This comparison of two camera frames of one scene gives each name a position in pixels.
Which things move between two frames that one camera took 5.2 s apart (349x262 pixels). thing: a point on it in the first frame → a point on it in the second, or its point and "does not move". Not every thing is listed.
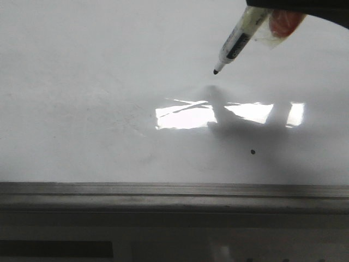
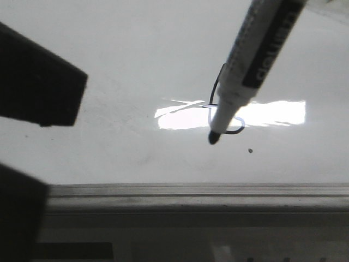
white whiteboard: x=125 y=91 does not move
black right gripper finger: x=337 y=10 → x=23 y=202
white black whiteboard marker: x=240 y=35 → x=268 y=24
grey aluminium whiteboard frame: x=172 y=197 does not move
